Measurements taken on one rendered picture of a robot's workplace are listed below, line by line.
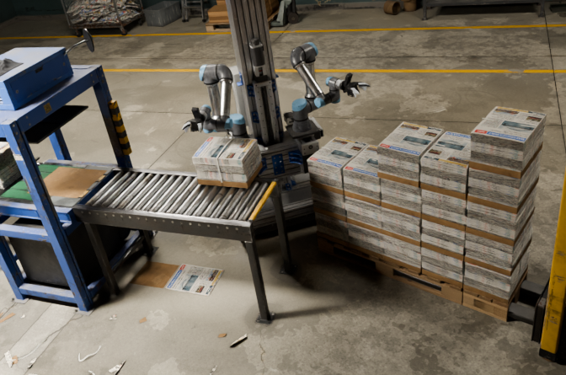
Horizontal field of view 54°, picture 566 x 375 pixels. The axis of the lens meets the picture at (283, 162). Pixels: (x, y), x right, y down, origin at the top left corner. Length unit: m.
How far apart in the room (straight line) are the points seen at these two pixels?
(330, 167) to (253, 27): 1.17
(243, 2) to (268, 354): 2.40
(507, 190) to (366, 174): 0.92
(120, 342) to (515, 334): 2.57
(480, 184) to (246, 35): 1.96
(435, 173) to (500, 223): 0.47
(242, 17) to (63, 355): 2.64
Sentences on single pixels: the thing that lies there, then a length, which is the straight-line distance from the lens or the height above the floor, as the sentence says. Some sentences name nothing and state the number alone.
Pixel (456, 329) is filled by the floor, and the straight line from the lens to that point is 3.85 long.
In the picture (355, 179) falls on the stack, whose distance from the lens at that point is 3.82.
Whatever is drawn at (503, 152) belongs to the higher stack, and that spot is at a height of 1.21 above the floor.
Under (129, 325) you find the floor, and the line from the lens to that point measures 4.25.
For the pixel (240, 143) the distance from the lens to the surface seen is 3.87.
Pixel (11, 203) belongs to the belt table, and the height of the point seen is 0.79.
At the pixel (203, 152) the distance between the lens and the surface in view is 3.87.
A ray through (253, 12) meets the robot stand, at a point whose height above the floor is 1.75.
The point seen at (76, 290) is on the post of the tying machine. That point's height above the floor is 0.22.
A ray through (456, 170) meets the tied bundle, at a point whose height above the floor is 1.03.
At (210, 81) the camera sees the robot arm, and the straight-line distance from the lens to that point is 4.13.
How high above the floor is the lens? 2.81
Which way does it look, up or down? 30 degrees down
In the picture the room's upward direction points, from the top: 9 degrees counter-clockwise
